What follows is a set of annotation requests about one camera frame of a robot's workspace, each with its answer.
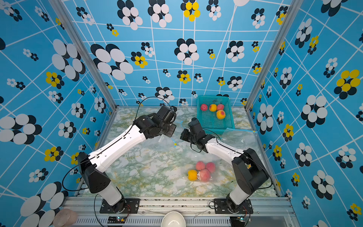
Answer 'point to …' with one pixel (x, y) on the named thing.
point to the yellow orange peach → (192, 175)
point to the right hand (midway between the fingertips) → (182, 133)
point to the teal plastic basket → (215, 113)
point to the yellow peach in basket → (213, 107)
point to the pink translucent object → (65, 217)
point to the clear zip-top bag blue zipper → (243, 139)
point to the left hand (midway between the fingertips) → (173, 125)
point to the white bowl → (173, 219)
